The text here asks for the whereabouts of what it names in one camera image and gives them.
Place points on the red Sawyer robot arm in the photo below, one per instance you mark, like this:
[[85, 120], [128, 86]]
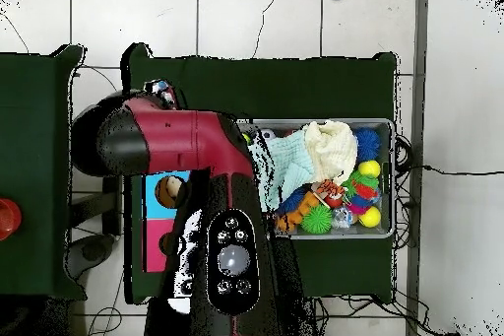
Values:
[[177, 143]]

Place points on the wooden box with three holes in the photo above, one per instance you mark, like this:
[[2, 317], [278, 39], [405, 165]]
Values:
[[157, 210]]

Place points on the clear mesh bin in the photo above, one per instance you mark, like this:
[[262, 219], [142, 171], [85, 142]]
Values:
[[388, 135]]

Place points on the mint green waffle cloth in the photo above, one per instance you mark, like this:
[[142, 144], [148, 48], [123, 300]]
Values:
[[291, 154]]

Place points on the orange plastic block toy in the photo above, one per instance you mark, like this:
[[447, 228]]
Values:
[[301, 210]]

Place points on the cream waffle cloth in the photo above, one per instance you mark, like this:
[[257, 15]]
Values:
[[330, 150]]

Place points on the orange tiger plush toy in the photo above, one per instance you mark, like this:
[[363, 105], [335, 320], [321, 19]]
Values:
[[330, 188]]

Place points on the dark green table cloth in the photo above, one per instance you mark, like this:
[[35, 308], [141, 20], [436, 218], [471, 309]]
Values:
[[31, 135], [275, 87]]

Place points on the bright green spiky ball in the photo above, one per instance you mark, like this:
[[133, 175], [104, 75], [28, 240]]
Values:
[[317, 218]]

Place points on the yellow smooth ball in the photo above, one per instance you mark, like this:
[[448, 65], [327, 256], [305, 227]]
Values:
[[369, 169], [370, 217]]

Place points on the blue spiky ball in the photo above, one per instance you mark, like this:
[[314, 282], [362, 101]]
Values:
[[367, 143]]

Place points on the black metal stand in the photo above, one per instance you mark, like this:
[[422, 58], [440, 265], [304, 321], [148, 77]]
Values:
[[112, 206]]

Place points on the dark grey rounded base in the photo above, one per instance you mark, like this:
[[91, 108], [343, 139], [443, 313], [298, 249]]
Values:
[[92, 251]]

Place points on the red round container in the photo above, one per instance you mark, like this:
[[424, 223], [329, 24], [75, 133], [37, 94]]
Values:
[[8, 217]]

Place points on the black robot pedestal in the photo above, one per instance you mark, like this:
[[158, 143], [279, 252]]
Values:
[[293, 320]]

